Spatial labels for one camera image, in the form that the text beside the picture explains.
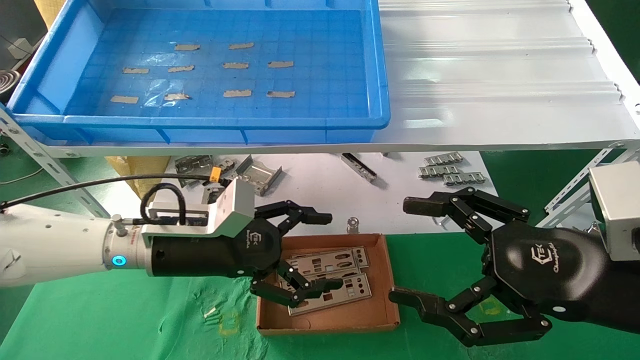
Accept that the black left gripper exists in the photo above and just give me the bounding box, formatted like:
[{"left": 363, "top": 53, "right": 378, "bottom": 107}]
[{"left": 150, "top": 200, "right": 346, "bottom": 309}]

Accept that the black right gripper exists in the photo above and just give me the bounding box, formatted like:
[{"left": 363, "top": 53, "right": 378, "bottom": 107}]
[{"left": 389, "top": 186, "right": 640, "bottom": 347}]

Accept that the brown cardboard box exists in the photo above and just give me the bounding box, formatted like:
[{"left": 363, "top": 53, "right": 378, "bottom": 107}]
[{"left": 256, "top": 234, "right": 402, "bottom": 336}]

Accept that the blue plastic tray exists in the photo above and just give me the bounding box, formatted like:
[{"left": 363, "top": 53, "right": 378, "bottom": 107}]
[{"left": 7, "top": 0, "right": 392, "bottom": 146}]

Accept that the small white floor box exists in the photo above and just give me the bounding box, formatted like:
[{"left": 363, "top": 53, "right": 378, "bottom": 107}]
[{"left": 7, "top": 37, "right": 33, "bottom": 58}]

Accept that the tan cardboard sheet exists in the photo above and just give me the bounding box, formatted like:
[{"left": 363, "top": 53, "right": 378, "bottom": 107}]
[{"left": 35, "top": 0, "right": 68, "bottom": 28}]

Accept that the small slotted metal strip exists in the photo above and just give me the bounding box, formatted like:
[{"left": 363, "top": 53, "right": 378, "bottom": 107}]
[
  {"left": 443, "top": 172, "right": 488, "bottom": 187},
  {"left": 419, "top": 165, "right": 463, "bottom": 179},
  {"left": 424, "top": 152, "right": 464, "bottom": 167}
]

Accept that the yellow paper bag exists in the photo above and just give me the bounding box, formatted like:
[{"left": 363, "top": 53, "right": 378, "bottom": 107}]
[{"left": 105, "top": 156, "right": 172, "bottom": 208}]

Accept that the green table cloth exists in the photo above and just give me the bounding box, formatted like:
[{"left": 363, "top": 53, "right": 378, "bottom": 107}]
[{"left": 0, "top": 232, "right": 640, "bottom": 360}]

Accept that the white metal shelf rack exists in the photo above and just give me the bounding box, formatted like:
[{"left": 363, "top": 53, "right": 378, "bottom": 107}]
[{"left": 0, "top": 0, "right": 640, "bottom": 241}]

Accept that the clear plastic film scrap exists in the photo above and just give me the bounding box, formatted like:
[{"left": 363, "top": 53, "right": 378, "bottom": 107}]
[{"left": 145, "top": 79, "right": 173, "bottom": 107}]

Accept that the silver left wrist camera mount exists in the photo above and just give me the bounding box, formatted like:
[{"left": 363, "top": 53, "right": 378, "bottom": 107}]
[{"left": 141, "top": 177, "right": 257, "bottom": 238}]

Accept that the grey U-shaped metal bracket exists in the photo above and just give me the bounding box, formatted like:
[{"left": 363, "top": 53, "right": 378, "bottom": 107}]
[{"left": 235, "top": 155, "right": 284, "bottom": 197}]

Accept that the long narrow metal bracket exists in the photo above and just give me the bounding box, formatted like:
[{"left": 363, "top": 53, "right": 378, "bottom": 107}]
[{"left": 341, "top": 153, "right": 379, "bottom": 183}]

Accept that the flat grey metal bracket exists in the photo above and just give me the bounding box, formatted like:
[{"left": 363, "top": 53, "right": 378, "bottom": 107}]
[{"left": 199, "top": 186, "right": 223, "bottom": 207}]

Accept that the grey folded metal bracket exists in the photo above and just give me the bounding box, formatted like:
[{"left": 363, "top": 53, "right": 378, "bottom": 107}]
[{"left": 175, "top": 155, "right": 216, "bottom": 189}]

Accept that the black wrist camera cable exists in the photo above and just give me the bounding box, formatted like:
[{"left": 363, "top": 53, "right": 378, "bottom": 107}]
[{"left": 0, "top": 170, "right": 223, "bottom": 226}]

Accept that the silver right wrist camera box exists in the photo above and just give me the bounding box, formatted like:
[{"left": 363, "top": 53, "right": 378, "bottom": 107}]
[{"left": 589, "top": 161, "right": 640, "bottom": 262}]

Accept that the white floor cable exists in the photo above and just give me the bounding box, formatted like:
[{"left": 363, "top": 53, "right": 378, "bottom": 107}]
[{"left": 0, "top": 167, "right": 46, "bottom": 186}]

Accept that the grey coiled hose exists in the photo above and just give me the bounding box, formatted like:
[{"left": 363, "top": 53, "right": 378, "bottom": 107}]
[{"left": 0, "top": 70, "right": 23, "bottom": 96}]

